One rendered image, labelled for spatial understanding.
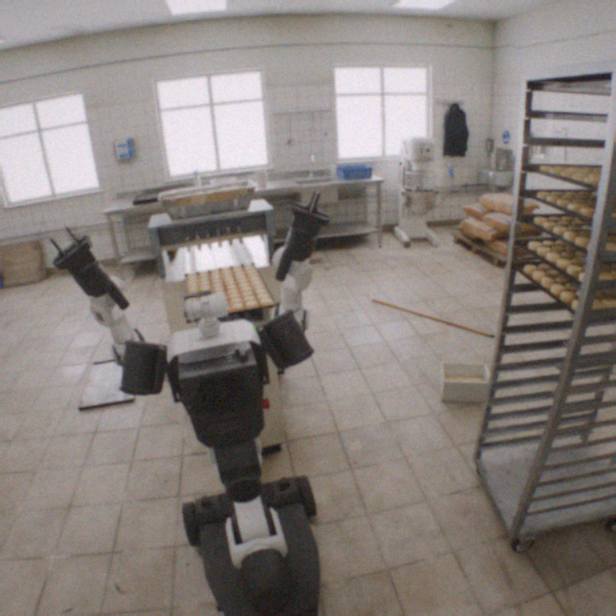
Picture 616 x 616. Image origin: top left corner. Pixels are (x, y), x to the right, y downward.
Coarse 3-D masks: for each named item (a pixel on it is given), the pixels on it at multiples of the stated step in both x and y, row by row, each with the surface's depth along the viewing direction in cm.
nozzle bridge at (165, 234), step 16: (256, 208) 240; (272, 208) 237; (160, 224) 224; (176, 224) 225; (192, 224) 235; (224, 224) 241; (256, 224) 246; (272, 224) 240; (160, 240) 233; (176, 240) 236; (192, 240) 237; (208, 240) 237; (224, 240) 240; (272, 240) 255; (160, 256) 239; (272, 256) 260; (160, 272) 243
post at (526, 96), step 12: (528, 96) 120; (528, 108) 122; (528, 120) 124; (528, 132) 125; (528, 156) 129; (516, 168) 133; (516, 180) 134; (516, 192) 136; (516, 204) 137; (516, 228) 140; (516, 252) 144; (504, 288) 152; (504, 300) 153; (504, 324) 157; (504, 336) 159; (492, 360) 167; (492, 372) 168; (492, 396) 173; (480, 432) 182; (480, 456) 189
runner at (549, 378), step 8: (592, 368) 169; (600, 368) 169; (608, 368) 169; (536, 376) 169; (544, 376) 169; (552, 376) 169; (576, 376) 169; (584, 376) 169; (592, 376) 168; (496, 384) 169; (504, 384) 170; (512, 384) 170; (520, 384) 169; (528, 384) 168; (536, 384) 168
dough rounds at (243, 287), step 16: (224, 272) 221; (240, 272) 219; (256, 272) 223; (192, 288) 203; (208, 288) 202; (224, 288) 206; (240, 288) 202; (256, 288) 198; (240, 304) 182; (256, 304) 182; (272, 304) 185
